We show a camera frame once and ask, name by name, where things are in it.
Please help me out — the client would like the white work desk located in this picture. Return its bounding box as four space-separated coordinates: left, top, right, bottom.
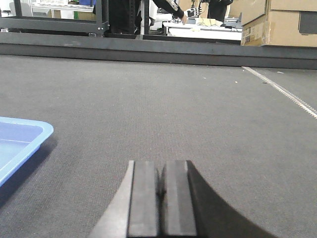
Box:
163 18 242 42

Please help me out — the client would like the light blue plastic tray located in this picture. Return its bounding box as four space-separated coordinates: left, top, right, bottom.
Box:
0 117 54 185

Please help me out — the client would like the person in dark clothes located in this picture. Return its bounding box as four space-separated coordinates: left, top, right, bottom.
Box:
93 0 189 35

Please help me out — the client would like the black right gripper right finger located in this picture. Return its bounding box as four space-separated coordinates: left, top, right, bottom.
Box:
160 160 274 238

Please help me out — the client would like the cardboard box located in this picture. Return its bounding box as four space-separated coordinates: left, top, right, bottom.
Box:
241 0 317 47

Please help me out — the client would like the white zipper strip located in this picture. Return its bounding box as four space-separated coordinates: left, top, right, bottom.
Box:
242 66 317 119

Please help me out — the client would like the black metal rack frame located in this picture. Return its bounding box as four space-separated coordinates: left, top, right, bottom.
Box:
0 0 109 36

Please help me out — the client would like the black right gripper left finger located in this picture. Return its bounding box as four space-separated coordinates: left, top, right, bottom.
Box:
89 160 159 238

